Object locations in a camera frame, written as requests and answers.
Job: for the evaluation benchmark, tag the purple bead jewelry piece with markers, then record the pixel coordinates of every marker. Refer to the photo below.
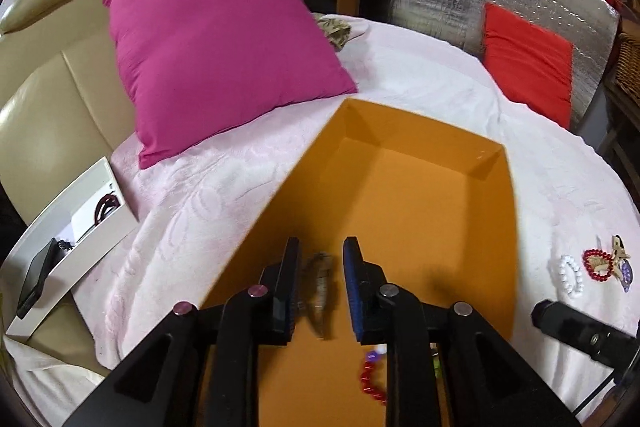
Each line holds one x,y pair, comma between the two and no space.
374,354

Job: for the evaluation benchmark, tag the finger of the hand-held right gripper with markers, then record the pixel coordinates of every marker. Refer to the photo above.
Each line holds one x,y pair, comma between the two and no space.
575,327

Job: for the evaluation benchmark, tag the red pillow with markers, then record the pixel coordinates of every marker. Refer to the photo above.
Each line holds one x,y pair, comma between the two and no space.
530,67

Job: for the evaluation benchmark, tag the beige ribbed hair clip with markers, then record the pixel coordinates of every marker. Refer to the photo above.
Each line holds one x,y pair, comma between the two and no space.
598,263

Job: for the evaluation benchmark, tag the magenta pillow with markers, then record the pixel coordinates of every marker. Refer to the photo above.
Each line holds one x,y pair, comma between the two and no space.
225,57

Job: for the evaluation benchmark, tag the purple hair clip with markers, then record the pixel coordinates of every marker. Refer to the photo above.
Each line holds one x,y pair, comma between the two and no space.
628,279

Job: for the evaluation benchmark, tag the beige hair claw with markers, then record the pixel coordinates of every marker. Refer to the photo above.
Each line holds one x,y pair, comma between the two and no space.
620,252

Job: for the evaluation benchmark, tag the black phone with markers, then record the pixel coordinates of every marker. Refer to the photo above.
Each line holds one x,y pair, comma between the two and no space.
36,279

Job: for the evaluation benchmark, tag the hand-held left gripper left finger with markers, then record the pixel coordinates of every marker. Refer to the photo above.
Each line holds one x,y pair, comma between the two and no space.
295,287

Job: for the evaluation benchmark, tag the orange cardboard box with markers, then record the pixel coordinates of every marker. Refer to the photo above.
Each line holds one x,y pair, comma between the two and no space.
425,207

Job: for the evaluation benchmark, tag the pale pink blanket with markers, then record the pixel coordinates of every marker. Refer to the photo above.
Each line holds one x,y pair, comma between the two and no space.
200,207

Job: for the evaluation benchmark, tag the brown patterned cloth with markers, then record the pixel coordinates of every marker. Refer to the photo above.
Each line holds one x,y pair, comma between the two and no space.
336,32

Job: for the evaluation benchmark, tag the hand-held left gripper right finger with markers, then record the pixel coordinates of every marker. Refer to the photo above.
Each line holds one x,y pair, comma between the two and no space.
351,287

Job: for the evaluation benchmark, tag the wicker basket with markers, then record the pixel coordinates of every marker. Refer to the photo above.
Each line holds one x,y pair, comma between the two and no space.
629,62

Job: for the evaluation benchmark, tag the beige leather sofa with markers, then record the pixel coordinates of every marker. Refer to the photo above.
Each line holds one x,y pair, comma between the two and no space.
65,107

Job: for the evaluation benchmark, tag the white open box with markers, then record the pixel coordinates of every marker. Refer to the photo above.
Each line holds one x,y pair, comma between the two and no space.
95,232

